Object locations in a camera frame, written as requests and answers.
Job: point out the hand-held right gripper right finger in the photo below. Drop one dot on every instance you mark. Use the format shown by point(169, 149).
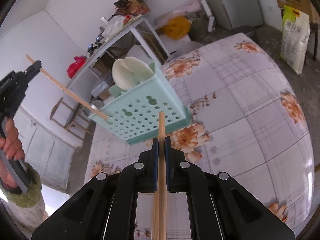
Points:
point(167, 152)

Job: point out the cardboard box with label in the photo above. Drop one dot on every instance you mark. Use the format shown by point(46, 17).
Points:
point(105, 95)

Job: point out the pink long box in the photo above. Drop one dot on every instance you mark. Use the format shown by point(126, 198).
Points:
point(180, 7)

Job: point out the black electronic device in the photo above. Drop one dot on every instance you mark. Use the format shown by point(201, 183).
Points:
point(100, 38)
point(91, 48)

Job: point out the wooden chair with dark seat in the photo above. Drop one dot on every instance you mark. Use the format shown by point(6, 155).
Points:
point(71, 116)

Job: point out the white panel door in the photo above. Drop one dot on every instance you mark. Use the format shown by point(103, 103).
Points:
point(50, 150)

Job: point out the rice bag with yellow top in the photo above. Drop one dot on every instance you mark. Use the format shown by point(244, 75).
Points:
point(293, 42)

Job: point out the silver flat box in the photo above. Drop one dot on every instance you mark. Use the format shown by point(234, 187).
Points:
point(100, 88)

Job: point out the teal plastic utensil holder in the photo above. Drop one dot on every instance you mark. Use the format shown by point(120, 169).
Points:
point(140, 115)

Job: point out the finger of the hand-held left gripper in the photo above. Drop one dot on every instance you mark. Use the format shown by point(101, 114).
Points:
point(33, 70)

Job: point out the red plastic bag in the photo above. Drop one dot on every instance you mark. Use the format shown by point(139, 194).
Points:
point(76, 67)

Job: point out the metal spoon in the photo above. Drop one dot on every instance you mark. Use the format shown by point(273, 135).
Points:
point(94, 107)

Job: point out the white-framed table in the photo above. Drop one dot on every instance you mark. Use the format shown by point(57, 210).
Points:
point(157, 38)

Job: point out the person's left hand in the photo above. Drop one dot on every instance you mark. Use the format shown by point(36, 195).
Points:
point(13, 142)

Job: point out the white plastic bag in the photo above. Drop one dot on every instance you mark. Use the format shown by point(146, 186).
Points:
point(113, 26)

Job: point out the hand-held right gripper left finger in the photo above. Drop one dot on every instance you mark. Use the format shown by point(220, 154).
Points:
point(155, 152)

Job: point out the person's left forearm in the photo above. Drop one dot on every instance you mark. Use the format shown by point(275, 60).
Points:
point(30, 192)

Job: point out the grey refrigerator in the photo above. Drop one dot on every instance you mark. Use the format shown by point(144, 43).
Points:
point(237, 5)

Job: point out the floral tablecloth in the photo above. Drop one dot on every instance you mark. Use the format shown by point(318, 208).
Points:
point(237, 105)

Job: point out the olive green sack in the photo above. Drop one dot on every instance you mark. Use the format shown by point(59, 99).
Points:
point(200, 27)

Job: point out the brown box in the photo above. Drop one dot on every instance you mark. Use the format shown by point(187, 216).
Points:
point(121, 2)

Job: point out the light wooden chopstick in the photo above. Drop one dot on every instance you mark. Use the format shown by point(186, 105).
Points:
point(156, 217)
point(62, 87)
point(163, 217)

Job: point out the large cardboard box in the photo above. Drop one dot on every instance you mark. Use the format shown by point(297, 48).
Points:
point(300, 0)

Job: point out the white rice paddle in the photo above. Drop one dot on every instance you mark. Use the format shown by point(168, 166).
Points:
point(140, 67)

